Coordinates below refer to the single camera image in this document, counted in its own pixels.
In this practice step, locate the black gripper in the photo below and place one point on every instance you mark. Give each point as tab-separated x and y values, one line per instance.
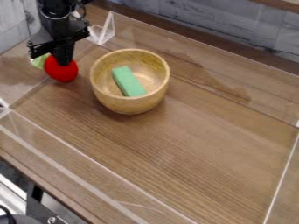
57	37

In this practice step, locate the red plush fruit green stem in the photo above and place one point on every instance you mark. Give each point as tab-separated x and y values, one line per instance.
61	73

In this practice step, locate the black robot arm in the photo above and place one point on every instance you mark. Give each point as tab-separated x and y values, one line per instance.
61	8

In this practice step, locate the green rectangular block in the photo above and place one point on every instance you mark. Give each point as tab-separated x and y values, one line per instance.
128	82

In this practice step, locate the wooden bowl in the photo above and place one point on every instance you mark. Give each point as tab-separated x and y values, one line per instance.
150	69

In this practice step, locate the clear acrylic corner bracket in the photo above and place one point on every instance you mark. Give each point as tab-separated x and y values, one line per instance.
101	34

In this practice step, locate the clear acrylic tray wall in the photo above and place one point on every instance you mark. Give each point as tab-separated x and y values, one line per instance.
99	195

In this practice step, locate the black metal table frame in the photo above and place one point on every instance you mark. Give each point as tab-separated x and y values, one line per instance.
46	209

